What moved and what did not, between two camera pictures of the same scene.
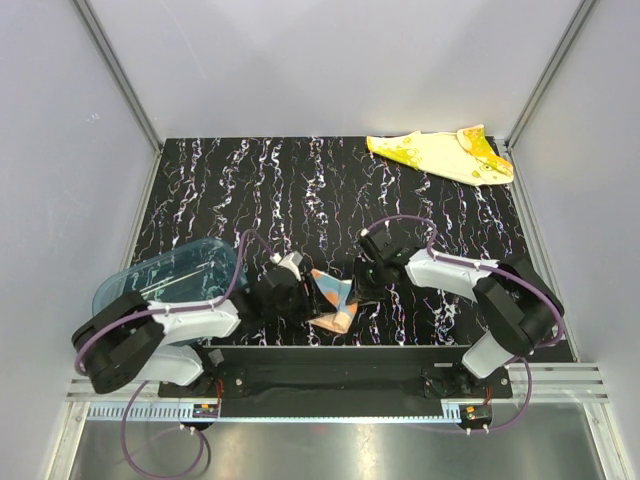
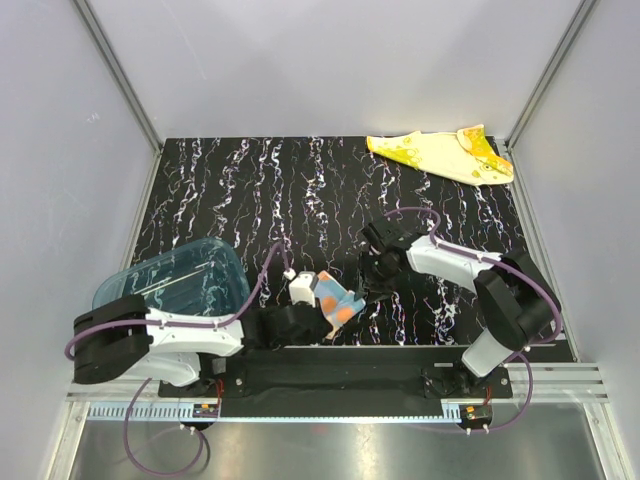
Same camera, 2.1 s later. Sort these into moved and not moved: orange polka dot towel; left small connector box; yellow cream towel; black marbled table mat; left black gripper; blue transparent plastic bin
Moved: orange polka dot towel; left black gripper
Not moved: blue transparent plastic bin; black marbled table mat; left small connector box; yellow cream towel
